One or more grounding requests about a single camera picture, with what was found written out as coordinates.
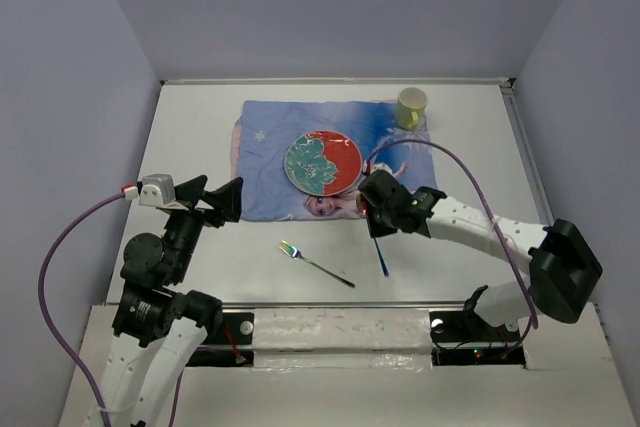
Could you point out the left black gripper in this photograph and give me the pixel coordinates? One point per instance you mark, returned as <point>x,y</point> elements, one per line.
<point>227,198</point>

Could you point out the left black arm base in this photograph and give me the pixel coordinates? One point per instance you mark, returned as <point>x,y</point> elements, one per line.
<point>230,346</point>

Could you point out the blue princess print placemat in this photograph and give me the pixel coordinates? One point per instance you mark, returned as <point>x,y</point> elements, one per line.
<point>266,129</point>

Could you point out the iridescent fork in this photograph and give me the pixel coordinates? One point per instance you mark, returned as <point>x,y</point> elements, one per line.
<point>294,253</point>

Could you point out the iridescent spoon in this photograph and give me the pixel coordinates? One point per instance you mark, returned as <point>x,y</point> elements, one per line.
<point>381,257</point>

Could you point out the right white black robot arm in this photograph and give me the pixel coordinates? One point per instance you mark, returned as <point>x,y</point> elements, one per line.
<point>555,271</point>

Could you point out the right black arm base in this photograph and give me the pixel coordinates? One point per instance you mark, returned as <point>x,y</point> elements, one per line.
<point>457,343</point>

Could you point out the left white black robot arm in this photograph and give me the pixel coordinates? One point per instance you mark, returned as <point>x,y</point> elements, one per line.
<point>156,330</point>

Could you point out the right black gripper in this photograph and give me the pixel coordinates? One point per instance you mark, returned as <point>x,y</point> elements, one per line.
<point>375,229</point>

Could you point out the pale yellow mug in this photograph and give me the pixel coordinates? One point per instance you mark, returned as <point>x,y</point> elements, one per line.
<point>410,108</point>

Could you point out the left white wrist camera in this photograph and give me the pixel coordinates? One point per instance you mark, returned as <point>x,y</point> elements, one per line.
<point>154,191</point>

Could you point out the teal and red plate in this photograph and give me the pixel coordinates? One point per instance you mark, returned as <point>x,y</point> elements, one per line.
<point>323,163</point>

